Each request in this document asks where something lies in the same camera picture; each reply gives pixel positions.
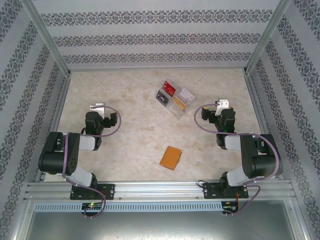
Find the orange leather card holder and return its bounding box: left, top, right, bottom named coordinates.
left=159, top=145, right=183, bottom=172

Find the white credit card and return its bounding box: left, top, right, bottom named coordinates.
left=180, top=87, right=195, bottom=102

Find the gold credit card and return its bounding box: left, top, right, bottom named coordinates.
left=172, top=96, right=188, bottom=111

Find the red credit card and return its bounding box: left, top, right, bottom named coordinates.
left=162, top=83, right=178, bottom=98

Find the clear acrylic organizer box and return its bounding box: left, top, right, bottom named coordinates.
left=155, top=78, right=196, bottom=120

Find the grey metal sheet panel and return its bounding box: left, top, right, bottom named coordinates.
left=24, top=211, right=301, bottom=240

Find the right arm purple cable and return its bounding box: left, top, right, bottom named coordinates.
left=194, top=101, right=281, bottom=217

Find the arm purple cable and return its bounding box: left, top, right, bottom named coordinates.
left=194, top=101, right=281, bottom=217
left=61, top=104, right=123, bottom=220

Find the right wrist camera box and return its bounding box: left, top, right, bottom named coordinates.
left=214, top=98, right=231, bottom=116

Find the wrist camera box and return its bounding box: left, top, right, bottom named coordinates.
left=214, top=98, right=231, bottom=116
left=89, top=102, right=106, bottom=118

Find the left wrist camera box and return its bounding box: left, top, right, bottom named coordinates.
left=89, top=102, right=106, bottom=118

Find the aluminium table side rail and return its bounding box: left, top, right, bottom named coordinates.
left=34, top=73, right=72, bottom=182
left=243, top=73, right=285, bottom=181

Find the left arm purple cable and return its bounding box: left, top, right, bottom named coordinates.
left=61, top=104, right=123, bottom=220

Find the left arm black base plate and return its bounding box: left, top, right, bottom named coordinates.
left=69, top=183, right=116, bottom=201

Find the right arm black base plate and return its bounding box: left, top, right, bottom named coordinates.
left=202, top=182, right=250, bottom=200

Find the aluminium mounting rail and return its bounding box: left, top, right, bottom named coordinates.
left=23, top=180, right=293, bottom=201

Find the slotted grey cable duct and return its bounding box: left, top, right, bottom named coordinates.
left=33, top=201, right=223, bottom=213

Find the aluminium frame post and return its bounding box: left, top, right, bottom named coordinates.
left=243, top=0, right=293, bottom=75
left=21, top=0, right=72, bottom=76

